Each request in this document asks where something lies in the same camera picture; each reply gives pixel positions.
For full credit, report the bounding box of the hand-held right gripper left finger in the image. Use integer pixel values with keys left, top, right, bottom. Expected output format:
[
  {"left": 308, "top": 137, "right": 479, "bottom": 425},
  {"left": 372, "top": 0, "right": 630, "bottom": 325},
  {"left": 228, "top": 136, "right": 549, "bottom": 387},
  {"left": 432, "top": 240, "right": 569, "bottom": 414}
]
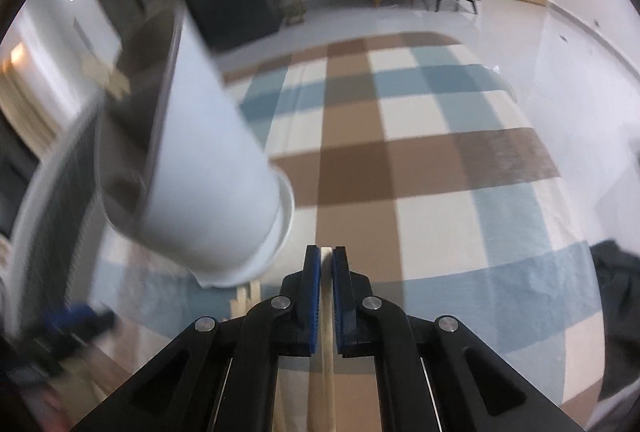
[{"left": 70, "top": 244, "right": 321, "bottom": 432}]

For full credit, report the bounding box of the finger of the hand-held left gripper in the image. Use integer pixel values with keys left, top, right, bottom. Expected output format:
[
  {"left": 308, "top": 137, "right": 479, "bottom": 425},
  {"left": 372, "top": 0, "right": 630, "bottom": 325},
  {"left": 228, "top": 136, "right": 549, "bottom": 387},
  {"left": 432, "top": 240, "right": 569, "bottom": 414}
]
[{"left": 47, "top": 304, "right": 116, "bottom": 345}]

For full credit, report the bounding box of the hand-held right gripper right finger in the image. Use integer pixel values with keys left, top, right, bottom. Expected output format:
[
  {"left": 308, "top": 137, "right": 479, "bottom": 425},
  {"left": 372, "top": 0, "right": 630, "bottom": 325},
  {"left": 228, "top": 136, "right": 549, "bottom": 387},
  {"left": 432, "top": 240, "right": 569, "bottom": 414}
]
[{"left": 333, "top": 245, "right": 586, "bottom": 432}]

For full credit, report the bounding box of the white utensil holder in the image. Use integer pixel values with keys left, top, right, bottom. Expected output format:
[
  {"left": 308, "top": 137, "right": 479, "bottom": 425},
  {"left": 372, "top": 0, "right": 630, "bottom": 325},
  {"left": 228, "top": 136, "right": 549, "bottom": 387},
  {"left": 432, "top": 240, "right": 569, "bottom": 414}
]
[{"left": 95, "top": 0, "right": 296, "bottom": 290}]

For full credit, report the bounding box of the plaid blanket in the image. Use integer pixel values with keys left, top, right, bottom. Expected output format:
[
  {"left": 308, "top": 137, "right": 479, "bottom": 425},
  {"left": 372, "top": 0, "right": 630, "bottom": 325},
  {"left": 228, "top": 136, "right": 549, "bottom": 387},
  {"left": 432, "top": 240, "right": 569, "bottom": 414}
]
[{"left": 92, "top": 32, "right": 608, "bottom": 432}]

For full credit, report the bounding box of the beige curtain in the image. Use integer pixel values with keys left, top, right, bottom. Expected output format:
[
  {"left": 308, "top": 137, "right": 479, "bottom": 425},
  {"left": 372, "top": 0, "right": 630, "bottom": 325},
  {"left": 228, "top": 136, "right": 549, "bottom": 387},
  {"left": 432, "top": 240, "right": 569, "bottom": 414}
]
[{"left": 0, "top": 42, "right": 66, "bottom": 153}]

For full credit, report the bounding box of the black bag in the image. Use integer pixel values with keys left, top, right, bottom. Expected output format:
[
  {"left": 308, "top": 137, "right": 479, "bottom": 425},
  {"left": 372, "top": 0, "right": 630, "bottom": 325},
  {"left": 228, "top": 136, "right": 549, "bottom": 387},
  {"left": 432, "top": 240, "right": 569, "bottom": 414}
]
[{"left": 590, "top": 239, "right": 640, "bottom": 418}]

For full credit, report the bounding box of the dark grey refrigerator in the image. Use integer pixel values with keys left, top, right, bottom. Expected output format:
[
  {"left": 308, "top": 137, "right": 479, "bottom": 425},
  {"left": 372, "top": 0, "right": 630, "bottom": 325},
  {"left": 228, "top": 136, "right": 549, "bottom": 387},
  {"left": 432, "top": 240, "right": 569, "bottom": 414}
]
[{"left": 187, "top": 0, "right": 283, "bottom": 52}]

